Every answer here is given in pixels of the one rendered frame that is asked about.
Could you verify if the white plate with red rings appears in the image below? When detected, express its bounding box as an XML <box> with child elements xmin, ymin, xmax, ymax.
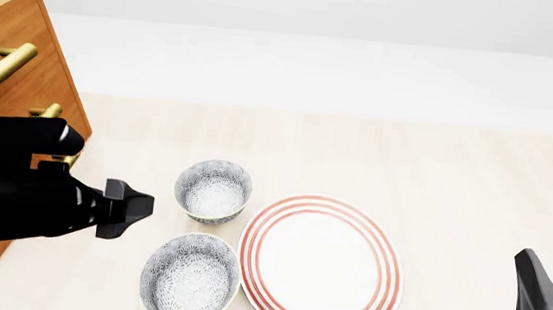
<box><xmin>232</xmin><ymin>187</ymin><xmax>412</xmax><ymax>310</ymax></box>

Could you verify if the small patterned bowl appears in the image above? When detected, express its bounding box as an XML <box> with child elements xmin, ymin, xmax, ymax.
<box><xmin>170</xmin><ymin>155</ymin><xmax>257</xmax><ymax>231</ymax></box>

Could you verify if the large patterned bowl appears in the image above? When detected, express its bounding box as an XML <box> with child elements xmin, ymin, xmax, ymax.
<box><xmin>135</xmin><ymin>227</ymin><xmax>246</xmax><ymax>310</ymax></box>

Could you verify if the brass drawer handle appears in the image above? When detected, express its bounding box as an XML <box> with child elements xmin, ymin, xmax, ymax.
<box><xmin>50</xmin><ymin>148</ymin><xmax>83</xmax><ymax>173</ymax></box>
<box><xmin>28</xmin><ymin>100</ymin><xmax>64</xmax><ymax>121</ymax></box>
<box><xmin>0</xmin><ymin>39</ymin><xmax>40</xmax><ymax>106</ymax></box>

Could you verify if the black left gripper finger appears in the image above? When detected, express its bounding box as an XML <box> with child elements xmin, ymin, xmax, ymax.
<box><xmin>96</xmin><ymin>177</ymin><xmax>158</xmax><ymax>244</ymax></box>

